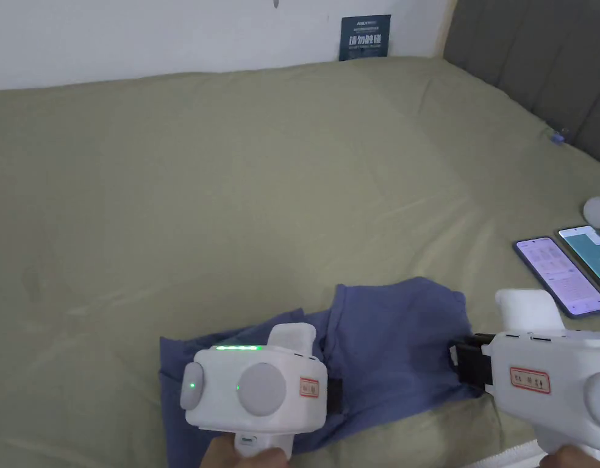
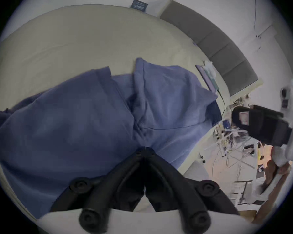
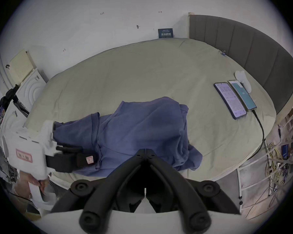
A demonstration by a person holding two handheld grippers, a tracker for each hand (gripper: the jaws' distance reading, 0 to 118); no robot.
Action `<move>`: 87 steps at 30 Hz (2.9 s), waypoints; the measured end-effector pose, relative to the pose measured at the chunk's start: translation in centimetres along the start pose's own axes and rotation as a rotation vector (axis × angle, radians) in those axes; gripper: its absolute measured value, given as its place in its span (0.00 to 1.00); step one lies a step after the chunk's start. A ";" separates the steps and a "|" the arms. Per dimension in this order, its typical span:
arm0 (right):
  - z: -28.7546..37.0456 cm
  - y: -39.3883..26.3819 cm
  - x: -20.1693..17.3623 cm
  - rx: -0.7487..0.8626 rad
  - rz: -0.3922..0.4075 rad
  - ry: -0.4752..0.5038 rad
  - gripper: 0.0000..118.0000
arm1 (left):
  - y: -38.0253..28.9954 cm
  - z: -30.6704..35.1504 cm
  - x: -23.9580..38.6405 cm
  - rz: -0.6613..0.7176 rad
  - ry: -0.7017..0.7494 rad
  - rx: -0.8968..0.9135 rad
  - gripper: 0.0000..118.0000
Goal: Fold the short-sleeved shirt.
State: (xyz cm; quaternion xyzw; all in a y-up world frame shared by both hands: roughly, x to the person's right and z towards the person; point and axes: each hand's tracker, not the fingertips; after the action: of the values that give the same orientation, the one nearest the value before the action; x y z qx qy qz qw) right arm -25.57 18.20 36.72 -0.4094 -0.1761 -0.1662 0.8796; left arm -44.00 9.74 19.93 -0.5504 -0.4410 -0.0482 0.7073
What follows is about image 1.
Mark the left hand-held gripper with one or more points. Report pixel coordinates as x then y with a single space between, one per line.
261 385

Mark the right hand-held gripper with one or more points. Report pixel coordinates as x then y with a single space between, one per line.
549 390

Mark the dark blue shirt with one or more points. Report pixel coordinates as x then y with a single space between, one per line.
392 336

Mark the person's left hand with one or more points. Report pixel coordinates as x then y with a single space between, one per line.
246 453

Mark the person's right hand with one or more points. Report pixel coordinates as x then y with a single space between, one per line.
575 458

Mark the phone with purple case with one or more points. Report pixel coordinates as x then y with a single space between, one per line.
558 275

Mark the phone with teal screen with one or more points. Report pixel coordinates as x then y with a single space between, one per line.
592 256

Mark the bed with pale green sheet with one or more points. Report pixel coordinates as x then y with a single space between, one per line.
241 195

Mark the small purple clip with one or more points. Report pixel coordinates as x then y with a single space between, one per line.
556 137

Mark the grey padded headboard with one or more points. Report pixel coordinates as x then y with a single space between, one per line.
539 63

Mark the dark blue sign card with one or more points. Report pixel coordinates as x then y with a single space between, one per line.
364 37

